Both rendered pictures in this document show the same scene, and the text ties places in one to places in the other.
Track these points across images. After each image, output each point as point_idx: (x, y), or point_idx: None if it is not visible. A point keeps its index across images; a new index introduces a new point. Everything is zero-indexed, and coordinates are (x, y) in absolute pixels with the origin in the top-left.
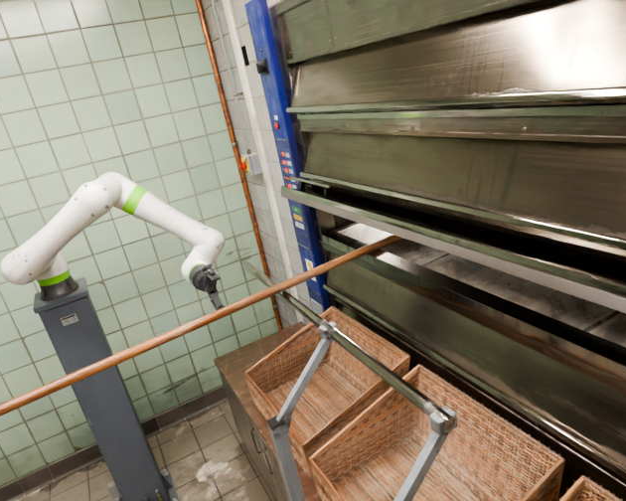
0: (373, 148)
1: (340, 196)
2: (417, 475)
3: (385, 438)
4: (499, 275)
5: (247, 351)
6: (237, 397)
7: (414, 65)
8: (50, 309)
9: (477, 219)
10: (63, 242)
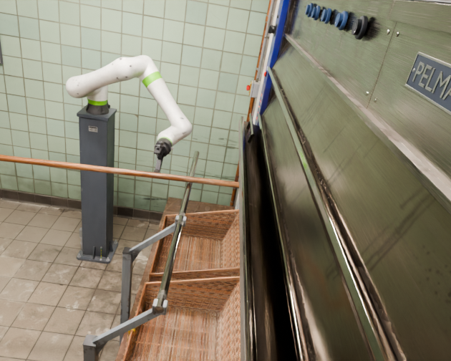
0: (283, 125)
1: None
2: (131, 323)
3: (198, 303)
4: None
5: (189, 204)
6: (159, 226)
7: (305, 87)
8: (85, 117)
9: None
10: (99, 84)
